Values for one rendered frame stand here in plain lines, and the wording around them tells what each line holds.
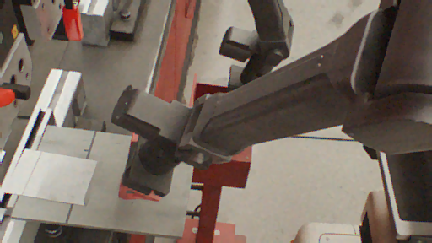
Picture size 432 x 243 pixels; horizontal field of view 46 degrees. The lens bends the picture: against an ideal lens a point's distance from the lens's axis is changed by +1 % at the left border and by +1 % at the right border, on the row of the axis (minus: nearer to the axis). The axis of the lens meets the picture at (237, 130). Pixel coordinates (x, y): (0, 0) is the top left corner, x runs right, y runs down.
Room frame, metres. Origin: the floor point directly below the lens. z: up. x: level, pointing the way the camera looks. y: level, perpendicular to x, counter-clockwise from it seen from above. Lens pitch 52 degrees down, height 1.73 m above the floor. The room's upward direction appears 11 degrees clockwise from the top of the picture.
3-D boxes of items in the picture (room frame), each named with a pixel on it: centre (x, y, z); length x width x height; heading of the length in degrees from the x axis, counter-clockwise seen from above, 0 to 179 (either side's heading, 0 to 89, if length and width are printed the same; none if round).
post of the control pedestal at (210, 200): (0.75, 0.04, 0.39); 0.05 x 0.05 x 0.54; 4
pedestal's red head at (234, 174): (0.75, 0.04, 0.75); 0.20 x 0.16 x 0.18; 4
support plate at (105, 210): (0.42, 0.19, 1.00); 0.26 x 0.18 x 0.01; 94
